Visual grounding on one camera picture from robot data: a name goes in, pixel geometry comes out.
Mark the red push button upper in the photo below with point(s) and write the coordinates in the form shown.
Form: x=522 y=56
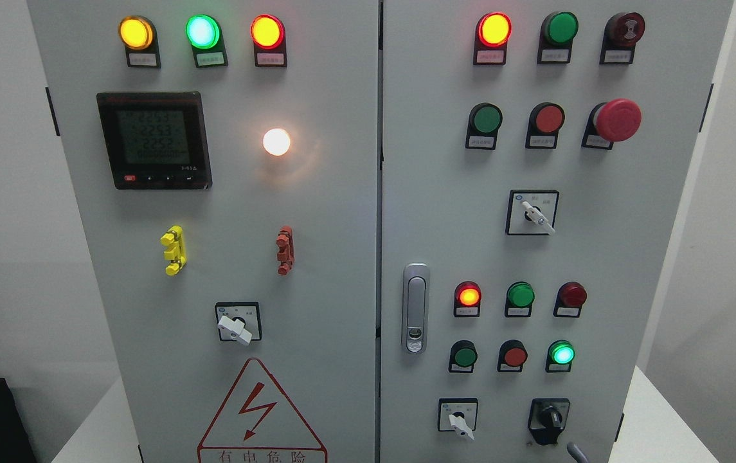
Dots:
x=544 y=123

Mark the red emergency stop mushroom button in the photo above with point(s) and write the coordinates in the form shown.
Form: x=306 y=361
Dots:
x=610 y=123

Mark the green push button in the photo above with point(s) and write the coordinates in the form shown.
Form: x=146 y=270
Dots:
x=484 y=122
x=463 y=356

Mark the red lightning warning sticker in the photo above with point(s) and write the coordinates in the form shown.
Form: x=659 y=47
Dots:
x=257 y=422

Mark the green lit indicator light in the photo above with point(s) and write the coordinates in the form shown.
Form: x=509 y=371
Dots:
x=205 y=37

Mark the white selector switch left door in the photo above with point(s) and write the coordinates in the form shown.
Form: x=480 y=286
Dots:
x=239 y=321

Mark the grey cabinet door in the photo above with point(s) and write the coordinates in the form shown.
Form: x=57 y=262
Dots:
x=447 y=206
x=318 y=322

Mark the red indicator lower right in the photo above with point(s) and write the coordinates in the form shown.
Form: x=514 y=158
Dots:
x=570 y=300

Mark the left grey cabinet door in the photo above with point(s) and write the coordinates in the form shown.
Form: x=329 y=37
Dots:
x=318 y=322

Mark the green indicator top right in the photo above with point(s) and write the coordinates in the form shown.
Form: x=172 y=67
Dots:
x=557 y=33

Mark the yellow indicator light top left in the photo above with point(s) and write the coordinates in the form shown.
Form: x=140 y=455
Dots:
x=140 y=40

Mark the yellow terminal connector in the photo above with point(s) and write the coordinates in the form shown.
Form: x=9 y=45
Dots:
x=175 y=250

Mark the red lit indicator lower left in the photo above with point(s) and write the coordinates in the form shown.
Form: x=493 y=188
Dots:
x=467 y=300

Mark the black knob selector switch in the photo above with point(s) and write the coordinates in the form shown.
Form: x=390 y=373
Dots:
x=547 y=419

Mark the white selector switch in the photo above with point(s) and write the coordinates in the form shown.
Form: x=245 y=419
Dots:
x=532 y=212
x=459 y=416

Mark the red lit indicator left door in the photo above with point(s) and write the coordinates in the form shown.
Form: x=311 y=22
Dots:
x=269 y=41

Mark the black digital power meter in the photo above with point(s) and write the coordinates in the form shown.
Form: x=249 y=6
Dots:
x=155 y=140

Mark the red lit indicator right top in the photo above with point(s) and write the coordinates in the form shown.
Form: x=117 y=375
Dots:
x=493 y=31

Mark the green indicator lower middle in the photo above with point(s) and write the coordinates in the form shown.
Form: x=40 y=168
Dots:
x=519 y=300

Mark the white selector switch upper right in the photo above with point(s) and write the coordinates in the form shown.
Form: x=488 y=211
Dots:
x=532 y=212

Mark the red terminal connector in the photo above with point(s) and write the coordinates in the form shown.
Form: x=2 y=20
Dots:
x=285 y=253

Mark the white glowing lamp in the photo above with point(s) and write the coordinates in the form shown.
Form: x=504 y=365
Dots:
x=276 y=141

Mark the green push button upper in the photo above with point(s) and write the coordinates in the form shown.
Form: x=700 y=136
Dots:
x=484 y=122

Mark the right grey cabinet door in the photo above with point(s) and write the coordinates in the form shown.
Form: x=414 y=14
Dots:
x=447 y=206

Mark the red push button lower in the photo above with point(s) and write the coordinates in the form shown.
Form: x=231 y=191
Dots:
x=512 y=357

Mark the white selector switch bottom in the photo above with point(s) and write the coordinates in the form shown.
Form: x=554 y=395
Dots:
x=459 y=416

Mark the red lit indicator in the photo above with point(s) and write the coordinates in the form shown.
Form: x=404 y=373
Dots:
x=493 y=31
x=467 y=300

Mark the silver door latch handle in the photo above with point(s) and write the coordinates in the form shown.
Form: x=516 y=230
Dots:
x=415 y=301

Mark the green illuminated button lower right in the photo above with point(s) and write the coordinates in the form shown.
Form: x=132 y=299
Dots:
x=560 y=356

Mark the red push button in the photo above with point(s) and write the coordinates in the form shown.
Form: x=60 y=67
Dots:
x=544 y=123
x=512 y=357

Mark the green push button lower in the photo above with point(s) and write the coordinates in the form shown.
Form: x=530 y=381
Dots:
x=463 y=356

